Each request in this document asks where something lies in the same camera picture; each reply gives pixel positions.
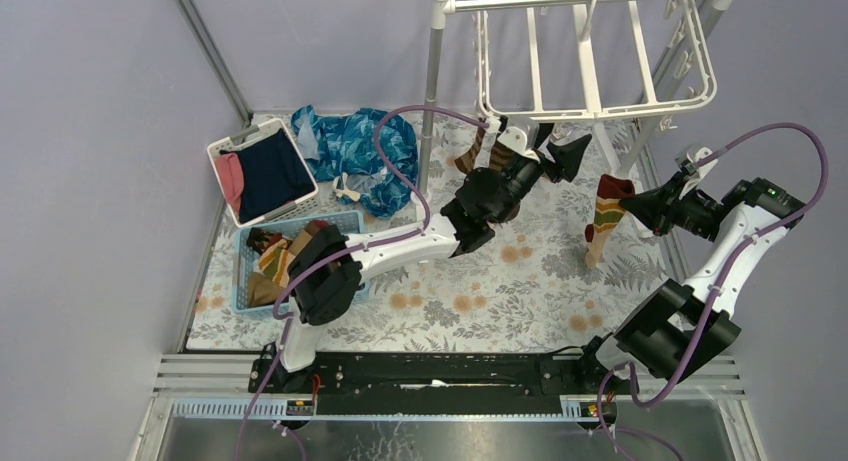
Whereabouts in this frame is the white clip drying hanger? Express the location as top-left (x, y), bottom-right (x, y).
top-left (445, 0), bottom-right (717, 122)

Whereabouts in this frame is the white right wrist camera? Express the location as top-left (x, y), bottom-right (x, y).
top-left (675, 144), bottom-right (717, 198)

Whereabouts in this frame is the blue patterned cloth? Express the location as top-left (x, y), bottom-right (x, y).
top-left (290, 105), bottom-right (419, 219)

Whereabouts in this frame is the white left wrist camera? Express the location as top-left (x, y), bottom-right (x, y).
top-left (485, 116), bottom-right (539, 161)

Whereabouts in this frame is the pink folded garment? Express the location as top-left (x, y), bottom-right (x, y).
top-left (214, 152), bottom-right (245, 215)

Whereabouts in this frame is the silver white drying rack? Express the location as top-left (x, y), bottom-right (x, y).
top-left (409, 0), bottom-right (747, 241)

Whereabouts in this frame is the pile of assorted socks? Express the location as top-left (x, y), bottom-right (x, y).
top-left (247, 220), bottom-right (329, 308)

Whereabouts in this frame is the brown striped sock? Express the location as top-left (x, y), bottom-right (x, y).
top-left (488, 141), bottom-right (517, 172)
top-left (454, 128), bottom-right (487, 174)

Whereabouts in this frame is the red cuff multicolour sock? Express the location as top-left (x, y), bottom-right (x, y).
top-left (584, 174), bottom-right (636, 269)

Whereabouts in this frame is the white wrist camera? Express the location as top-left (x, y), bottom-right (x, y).
top-left (485, 116), bottom-right (539, 161)
top-left (675, 144), bottom-right (717, 198)

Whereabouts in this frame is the floral patterned table mat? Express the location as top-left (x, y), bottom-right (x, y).
top-left (185, 116), bottom-right (667, 352)

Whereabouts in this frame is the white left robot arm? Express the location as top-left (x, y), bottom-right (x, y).
top-left (271, 126), bottom-right (592, 392)

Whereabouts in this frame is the white plastic basket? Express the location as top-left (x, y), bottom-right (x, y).
top-left (206, 117), bottom-right (320, 228)

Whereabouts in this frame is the light blue sock basket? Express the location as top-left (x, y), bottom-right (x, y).
top-left (231, 210), bottom-right (367, 320)

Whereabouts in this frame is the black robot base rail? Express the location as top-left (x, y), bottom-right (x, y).
top-left (247, 351), bottom-right (629, 416)

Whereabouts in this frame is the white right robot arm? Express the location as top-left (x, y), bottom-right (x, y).
top-left (573, 173), bottom-right (804, 393)

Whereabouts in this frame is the dark navy folded garment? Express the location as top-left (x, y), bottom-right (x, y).
top-left (222, 129), bottom-right (315, 224)

